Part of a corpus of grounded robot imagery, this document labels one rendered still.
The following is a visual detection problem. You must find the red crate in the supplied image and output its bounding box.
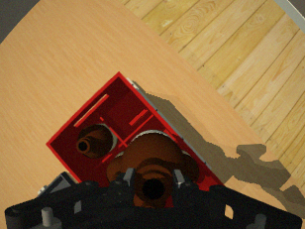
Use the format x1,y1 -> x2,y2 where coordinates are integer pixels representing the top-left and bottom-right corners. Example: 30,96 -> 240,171
46,71 -> 223,191

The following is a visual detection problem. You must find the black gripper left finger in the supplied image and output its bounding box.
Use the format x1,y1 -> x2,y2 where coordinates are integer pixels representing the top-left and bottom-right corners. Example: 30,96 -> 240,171
4,168 -> 136,229

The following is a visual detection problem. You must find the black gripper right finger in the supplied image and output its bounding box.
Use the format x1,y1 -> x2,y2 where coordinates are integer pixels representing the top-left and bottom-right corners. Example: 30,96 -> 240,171
171,170 -> 303,229

